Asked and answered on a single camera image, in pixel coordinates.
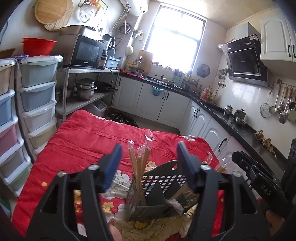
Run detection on round bamboo board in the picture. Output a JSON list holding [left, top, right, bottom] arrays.
[[35, 0, 68, 25]]

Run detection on black blender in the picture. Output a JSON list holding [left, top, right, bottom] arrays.
[[102, 34, 116, 69]]

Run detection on dried ginger roots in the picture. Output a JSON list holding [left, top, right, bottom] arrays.
[[254, 129, 277, 158]]

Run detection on fruit wall poster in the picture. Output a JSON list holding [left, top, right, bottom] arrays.
[[77, 0, 109, 13]]

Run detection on person's left hand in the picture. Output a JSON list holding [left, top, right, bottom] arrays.
[[108, 218, 124, 241]]

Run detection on green mesh utensil basket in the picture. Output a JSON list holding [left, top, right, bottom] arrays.
[[126, 160, 223, 222]]

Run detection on pastel plastic drawer tower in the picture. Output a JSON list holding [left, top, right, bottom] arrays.
[[17, 56, 64, 158], [0, 58, 32, 198]]

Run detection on person's right hand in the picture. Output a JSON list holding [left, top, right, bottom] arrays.
[[265, 208, 285, 235]]

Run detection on pale blue knife block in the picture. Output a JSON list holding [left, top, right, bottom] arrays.
[[173, 69, 186, 85]]

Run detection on black patterned bag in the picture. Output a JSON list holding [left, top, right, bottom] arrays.
[[109, 112, 139, 128]]

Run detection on red floral blanket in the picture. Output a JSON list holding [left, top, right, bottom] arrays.
[[11, 109, 226, 241]]

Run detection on red plastic basin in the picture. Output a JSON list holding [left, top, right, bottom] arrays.
[[22, 37, 58, 57]]

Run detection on metal shelf rack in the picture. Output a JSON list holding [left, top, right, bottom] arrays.
[[55, 67, 121, 122]]

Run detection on grey plastic container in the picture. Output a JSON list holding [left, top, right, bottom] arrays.
[[105, 57, 121, 69]]

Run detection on woven straw mat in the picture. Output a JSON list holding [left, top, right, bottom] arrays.
[[44, 0, 74, 32]]

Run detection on white round hanging object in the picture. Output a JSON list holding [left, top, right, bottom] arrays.
[[80, 3, 96, 23]]

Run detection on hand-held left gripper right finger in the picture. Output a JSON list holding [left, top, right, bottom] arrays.
[[177, 141, 271, 241]]

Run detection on black microwave oven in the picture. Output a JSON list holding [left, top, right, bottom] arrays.
[[59, 34, 106, 69]]

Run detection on group of condiment bottles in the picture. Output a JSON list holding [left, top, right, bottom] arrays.
[[200, 86, 219, 103]]

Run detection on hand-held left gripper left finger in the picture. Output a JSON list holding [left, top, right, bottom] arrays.
[[25, 143, 123, 241]]

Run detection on wicker tray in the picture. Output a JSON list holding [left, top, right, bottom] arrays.
[[0, 48, 16, 59]]

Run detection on small black round fan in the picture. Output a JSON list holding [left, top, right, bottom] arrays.
[[197, 64, 211, 78]]

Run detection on bunch of chopsticks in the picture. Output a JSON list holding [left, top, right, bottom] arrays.
[[128, 131, 232, 208]]

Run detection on large steel pot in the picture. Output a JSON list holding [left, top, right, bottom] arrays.
[[76, 79, 98, 101]]

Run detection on white upper cabinet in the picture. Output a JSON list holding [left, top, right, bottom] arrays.
[[260, 10, 296, 63]]

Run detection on coiled grey hose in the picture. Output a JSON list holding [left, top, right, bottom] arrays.
[[114, 22, 133, 39]]

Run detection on wooden cutting board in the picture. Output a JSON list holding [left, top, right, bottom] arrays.
[[138, 50, 154, 72]]

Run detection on window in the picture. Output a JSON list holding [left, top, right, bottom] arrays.
[[144, 4, 206, 70]]

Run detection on white base cabinets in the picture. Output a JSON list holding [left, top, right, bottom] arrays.
[[113, 76, 244, 161]]

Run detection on row of hanging kitchen utensils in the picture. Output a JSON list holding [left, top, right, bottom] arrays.
[[260, 80, 296, 125]]

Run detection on black frying pan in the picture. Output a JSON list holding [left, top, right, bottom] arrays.
[[96, 81, 118, 92]]

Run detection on white water heater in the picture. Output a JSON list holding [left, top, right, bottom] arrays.
[[120, 0, 149, 16]]

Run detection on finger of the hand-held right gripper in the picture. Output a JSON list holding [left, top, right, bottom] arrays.
[[231, 151, 263, 181]]

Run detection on black range hood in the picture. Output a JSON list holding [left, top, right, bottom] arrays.
[[220, 22, 270, 88]]

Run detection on black kitchen countertop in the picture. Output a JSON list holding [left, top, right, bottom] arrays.
[[119, 71, 292, 179]]

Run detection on blue hanging bin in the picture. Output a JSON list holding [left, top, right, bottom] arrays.
[[151, 86, 164, 97]]

